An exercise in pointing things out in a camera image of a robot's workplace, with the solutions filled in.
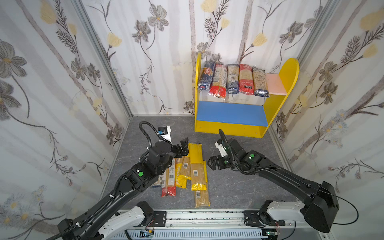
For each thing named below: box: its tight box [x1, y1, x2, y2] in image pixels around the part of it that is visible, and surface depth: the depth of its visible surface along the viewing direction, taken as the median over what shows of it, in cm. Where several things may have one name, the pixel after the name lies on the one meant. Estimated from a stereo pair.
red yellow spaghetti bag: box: [238, 63, 255, 95], surface depth 81 cm
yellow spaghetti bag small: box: [175, 156, 192, 189], surface depth 88 cm
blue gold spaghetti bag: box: [226, 64, 240, 95], surface depth 81 cm
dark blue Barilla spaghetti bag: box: [198, 60, 216, 91], surface depth 79 cm
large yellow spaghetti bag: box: [189, 143, 208, 191], surface depth 87 cm
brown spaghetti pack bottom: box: [194, 189, 211, 208], surface depth 80 cm
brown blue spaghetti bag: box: [252, 66, 270, 98], surface depth 78 cm
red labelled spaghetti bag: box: [208, 63, 228, 101], surface depth 79 cm
